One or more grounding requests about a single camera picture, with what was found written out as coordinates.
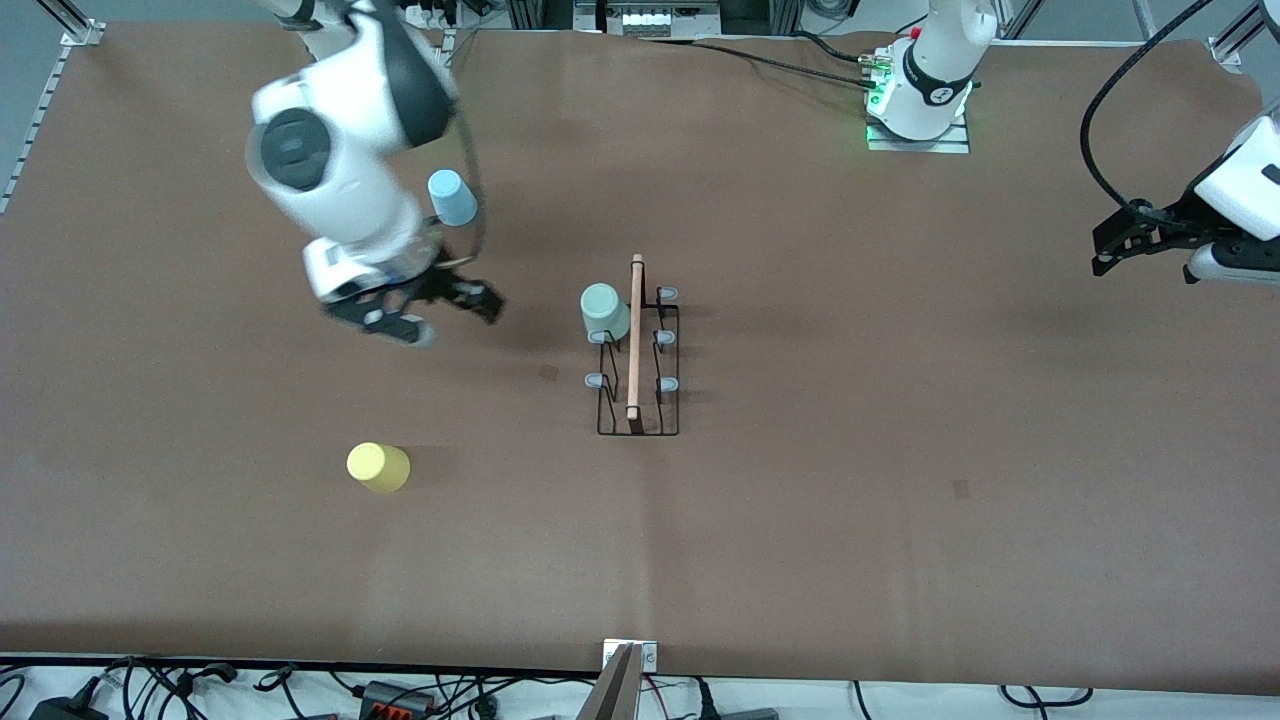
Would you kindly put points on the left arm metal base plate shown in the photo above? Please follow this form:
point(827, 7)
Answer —
point(920, 146)

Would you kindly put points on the black power adapter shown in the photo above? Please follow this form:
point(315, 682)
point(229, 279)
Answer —
point(65, 710)

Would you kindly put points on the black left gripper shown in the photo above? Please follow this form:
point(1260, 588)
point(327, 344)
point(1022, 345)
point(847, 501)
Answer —
point(1172, 222)

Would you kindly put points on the white power strip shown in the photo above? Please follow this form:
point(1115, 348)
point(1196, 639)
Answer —
point(435, 12)

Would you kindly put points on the short aluminium rail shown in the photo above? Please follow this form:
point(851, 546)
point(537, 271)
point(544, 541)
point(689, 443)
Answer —
point(1235, 40)

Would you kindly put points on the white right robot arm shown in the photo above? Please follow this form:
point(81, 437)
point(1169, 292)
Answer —
point(340, 170)

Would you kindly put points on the red black connector block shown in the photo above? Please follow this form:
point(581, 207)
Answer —
point(395, 697)

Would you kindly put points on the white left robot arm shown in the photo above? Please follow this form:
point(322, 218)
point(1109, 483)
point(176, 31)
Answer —
point(935, 70)

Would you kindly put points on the perforated aluminium rail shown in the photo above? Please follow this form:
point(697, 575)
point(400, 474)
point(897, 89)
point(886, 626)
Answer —
point(50, 100)

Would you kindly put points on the brown pole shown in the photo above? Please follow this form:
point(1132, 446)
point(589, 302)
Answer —
point(612, 695)

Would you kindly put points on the grey control box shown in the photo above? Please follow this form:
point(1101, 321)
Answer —
point(645, 18)

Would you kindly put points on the yellow cup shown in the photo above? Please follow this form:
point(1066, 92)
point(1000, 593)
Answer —
point(378, 468)

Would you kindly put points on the small metal bracket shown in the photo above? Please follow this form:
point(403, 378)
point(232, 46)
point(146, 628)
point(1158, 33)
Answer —
point(648, 657)

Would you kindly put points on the pale green cup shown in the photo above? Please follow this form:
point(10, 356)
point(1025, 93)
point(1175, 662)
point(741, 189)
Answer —
point(603, 310)

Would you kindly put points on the light blue cup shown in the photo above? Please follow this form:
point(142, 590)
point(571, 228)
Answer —
point(452, 200)

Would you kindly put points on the black plug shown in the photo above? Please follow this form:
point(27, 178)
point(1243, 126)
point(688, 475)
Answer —
point(705, 705)

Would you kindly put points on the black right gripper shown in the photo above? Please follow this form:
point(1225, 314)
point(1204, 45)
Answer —
point(442, 286)

